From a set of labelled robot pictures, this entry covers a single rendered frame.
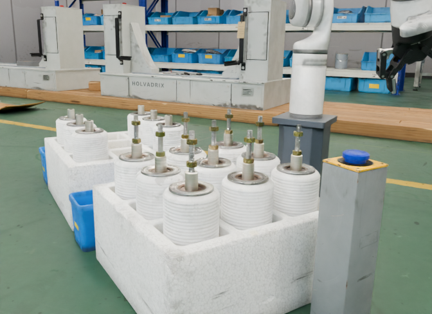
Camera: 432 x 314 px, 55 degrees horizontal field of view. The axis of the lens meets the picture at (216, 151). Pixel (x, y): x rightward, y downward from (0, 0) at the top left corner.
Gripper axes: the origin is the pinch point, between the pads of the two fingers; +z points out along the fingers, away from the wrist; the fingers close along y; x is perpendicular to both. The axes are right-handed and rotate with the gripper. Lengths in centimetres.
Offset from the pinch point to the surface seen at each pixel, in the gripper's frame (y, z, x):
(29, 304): 85, 6, 28
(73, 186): 84, 6, -7
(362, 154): 19.8, -8.1, 28.9
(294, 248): 33.5, 10.0, 27.3
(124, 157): 63, -6, 7
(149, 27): 159, 111, -543
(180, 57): 126, 155, -504
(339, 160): 23.1, -7.1, 27.4
